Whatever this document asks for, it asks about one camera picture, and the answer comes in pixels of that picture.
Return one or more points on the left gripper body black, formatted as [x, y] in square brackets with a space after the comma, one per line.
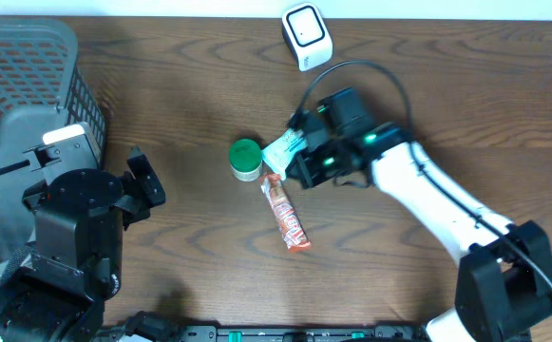
[121, 198]

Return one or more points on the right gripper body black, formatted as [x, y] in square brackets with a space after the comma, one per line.
[322, 162]

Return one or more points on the light blue wipes pack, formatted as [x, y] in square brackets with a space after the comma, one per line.
[279, 154]

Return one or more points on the red Top snack bar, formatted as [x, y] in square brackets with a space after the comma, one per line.
[288, 222]

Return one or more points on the green lid jar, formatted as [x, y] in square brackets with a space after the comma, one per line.
[245, 157]

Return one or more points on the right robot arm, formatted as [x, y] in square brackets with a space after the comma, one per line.
[504, 281]

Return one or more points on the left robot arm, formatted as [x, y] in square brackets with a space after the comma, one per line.
[55, 288]

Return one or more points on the white barcode scanner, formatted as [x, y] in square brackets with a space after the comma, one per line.
[306, 36]

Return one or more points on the grey plastic mesh basket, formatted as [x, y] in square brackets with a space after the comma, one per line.
[41, 90]

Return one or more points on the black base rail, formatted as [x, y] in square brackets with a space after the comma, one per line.
[145, 326]

